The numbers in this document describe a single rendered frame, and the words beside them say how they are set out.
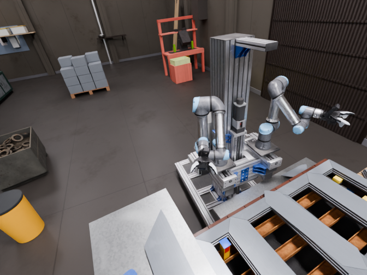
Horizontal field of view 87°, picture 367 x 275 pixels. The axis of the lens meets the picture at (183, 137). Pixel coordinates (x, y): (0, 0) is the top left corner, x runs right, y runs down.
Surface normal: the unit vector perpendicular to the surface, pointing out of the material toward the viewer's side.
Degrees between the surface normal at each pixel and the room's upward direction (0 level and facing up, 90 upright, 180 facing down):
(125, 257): 0
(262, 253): 0
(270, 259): 0
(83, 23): 90
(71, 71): 90
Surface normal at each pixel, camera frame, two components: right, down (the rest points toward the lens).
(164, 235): -0.10, -0.82
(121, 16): 0.36, 0.50
